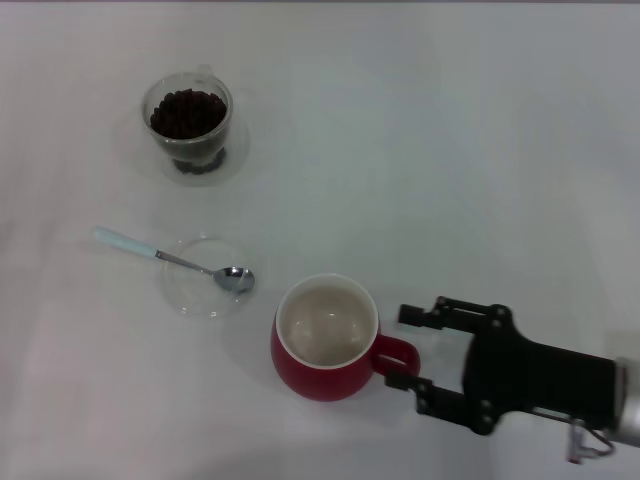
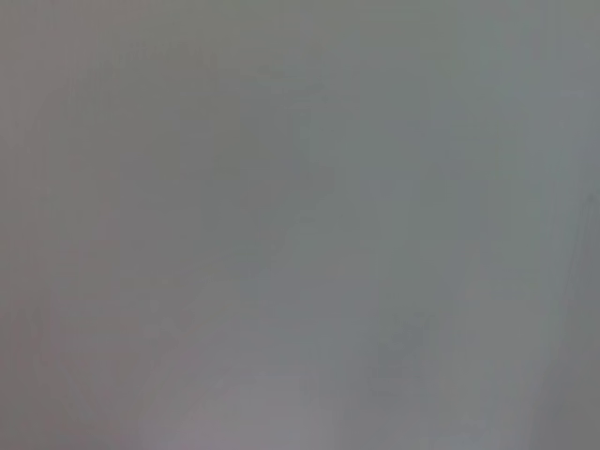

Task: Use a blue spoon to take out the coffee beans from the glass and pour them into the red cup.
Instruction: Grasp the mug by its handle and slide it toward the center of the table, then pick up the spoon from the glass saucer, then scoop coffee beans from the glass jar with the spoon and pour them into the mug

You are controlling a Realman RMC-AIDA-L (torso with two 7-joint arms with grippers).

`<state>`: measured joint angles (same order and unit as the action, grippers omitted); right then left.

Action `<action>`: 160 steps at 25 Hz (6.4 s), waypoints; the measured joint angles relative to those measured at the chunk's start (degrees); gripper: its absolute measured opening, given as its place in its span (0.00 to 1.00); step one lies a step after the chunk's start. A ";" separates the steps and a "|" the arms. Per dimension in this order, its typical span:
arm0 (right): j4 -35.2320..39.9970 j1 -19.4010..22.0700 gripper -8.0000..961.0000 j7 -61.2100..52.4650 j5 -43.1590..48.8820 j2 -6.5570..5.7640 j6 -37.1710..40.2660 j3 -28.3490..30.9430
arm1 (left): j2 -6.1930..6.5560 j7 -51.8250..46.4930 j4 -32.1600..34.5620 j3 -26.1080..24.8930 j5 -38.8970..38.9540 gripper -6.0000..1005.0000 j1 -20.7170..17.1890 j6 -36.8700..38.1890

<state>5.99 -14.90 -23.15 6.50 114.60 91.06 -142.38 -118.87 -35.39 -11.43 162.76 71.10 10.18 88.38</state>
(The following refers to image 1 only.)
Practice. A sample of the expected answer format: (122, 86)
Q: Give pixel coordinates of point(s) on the clear glass saucer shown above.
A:
(200, 300)

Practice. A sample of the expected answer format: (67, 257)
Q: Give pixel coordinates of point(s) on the red ceramic mug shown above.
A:
(310, 380)

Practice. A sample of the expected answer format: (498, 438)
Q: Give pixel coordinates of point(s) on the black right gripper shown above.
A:
(530, 375)

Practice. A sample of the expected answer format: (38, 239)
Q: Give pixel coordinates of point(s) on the pile of coffee beans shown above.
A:
(187, 115)

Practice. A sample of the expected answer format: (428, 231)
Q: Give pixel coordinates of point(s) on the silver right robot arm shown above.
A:
(629, 400)

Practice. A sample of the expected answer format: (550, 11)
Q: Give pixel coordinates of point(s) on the clear glass cup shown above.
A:
(150, 135)

